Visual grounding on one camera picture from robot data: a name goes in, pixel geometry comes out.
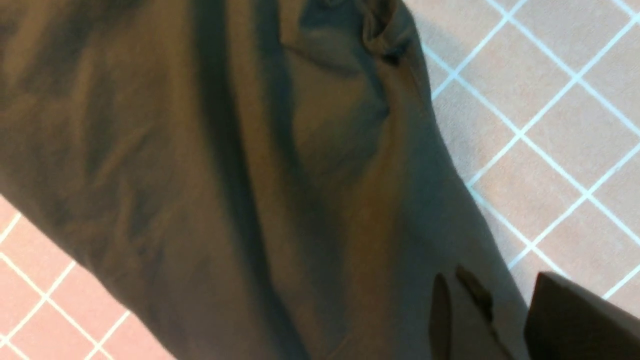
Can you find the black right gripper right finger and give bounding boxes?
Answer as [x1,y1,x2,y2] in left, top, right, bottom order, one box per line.
[524,272,640,360]

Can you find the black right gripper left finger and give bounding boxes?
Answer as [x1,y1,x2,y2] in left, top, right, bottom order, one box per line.
[429,265,514,360]

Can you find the dark gray long-sleeve shirt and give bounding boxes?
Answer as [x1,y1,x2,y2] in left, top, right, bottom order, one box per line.
[1,0,530,360]

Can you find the pink checkered table mat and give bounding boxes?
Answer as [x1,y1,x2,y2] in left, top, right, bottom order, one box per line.
[0,0,640,360]

